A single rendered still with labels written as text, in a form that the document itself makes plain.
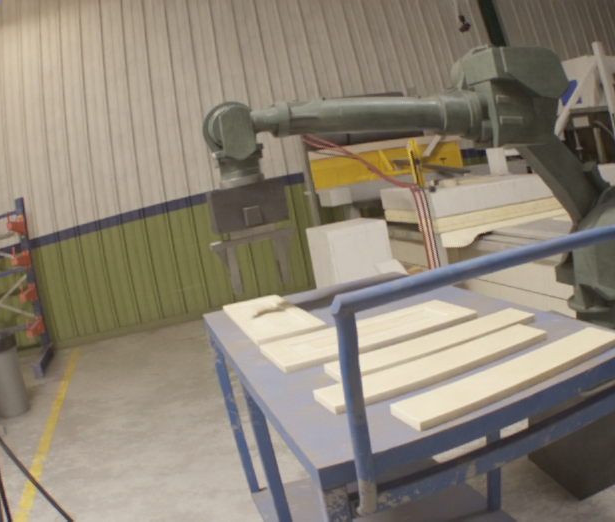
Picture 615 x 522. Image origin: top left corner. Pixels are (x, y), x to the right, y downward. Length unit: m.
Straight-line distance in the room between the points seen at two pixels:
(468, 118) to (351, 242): 2.70
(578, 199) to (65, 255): 6.96
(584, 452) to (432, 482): 1.59
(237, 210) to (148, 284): 6.59
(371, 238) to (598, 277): 2.76
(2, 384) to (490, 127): 4.63
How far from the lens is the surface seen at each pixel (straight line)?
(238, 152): 2.14
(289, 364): 1.61
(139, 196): 8.62
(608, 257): 2.57
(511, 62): 2.39
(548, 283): 4.13
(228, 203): 2.15
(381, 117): 2.29
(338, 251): 4.94
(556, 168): 2.84
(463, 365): 1.36
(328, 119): 2.23
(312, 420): 1.27
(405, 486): 1.12
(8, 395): 5.92
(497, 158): 5.98
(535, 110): 2.49
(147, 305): 8.73
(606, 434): 2.71
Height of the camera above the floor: 1.46
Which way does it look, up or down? 8 degrees down
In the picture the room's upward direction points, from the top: 11 degrees counter-clockwise
